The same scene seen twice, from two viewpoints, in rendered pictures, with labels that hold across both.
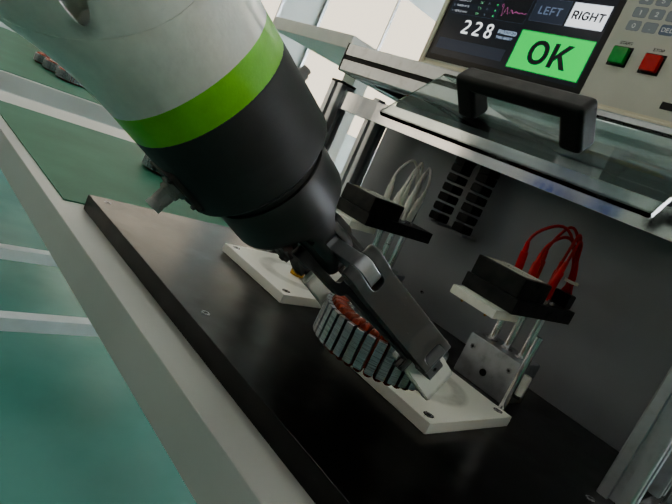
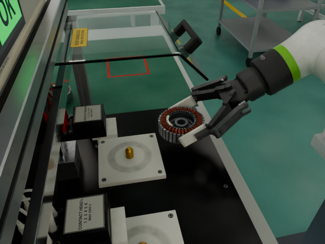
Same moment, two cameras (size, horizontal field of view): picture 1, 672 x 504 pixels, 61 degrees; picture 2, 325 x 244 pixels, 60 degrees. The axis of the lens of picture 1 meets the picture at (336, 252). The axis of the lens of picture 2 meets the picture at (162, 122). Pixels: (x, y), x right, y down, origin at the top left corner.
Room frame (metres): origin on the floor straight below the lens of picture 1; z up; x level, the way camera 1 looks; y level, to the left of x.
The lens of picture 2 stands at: (0.93, 0.20, 1.27)
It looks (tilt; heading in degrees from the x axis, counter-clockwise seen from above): 38 degrees down; 215
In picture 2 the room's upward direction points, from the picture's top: straight up
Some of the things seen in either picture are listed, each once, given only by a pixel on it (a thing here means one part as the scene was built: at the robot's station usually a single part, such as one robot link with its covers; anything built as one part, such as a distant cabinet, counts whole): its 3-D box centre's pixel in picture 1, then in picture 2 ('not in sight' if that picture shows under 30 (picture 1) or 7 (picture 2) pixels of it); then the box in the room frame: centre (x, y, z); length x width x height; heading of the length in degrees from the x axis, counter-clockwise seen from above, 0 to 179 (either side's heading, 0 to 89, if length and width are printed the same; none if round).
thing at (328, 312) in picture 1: (380, 338); (181, 124); (0.46, -0.06, 0.84); 0.11 x 0.11 x 0.04
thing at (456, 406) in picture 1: (418, 380); (129, 157); (0.57, -0.14, 0.78); 0.15 x 0.15 x 0.01; 45
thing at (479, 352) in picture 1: (496, 366); (66, 159); (0.67, -0.24, 0.80); 0.07 x 0.05 x 0.06; 45
